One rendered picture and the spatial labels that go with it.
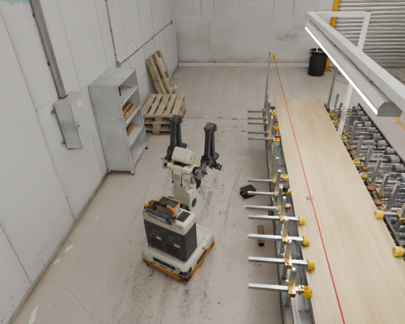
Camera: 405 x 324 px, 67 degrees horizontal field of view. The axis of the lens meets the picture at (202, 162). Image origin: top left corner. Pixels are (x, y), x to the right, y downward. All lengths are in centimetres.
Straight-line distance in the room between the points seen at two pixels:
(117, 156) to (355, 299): 391
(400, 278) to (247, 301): 147
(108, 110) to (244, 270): 296
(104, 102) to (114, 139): 61
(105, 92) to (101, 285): 259
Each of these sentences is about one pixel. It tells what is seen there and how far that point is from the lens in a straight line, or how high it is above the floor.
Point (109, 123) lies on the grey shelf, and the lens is 496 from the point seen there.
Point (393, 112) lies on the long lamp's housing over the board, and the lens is 186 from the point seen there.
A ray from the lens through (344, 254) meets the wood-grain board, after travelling 295.
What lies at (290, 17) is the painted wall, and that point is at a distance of 1062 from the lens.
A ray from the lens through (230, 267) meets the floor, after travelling 382.
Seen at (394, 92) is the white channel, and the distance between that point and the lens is 175.
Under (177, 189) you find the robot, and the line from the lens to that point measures 343.
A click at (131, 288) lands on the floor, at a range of 376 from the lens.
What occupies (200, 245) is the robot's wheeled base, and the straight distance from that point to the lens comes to 365.
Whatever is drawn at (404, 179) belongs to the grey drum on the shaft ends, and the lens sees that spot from 424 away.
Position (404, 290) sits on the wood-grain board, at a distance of 291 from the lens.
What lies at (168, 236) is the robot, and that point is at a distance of 335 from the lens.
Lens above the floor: 300
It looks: 33 degrees down
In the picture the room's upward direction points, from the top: 2 degrees counter-clockwise
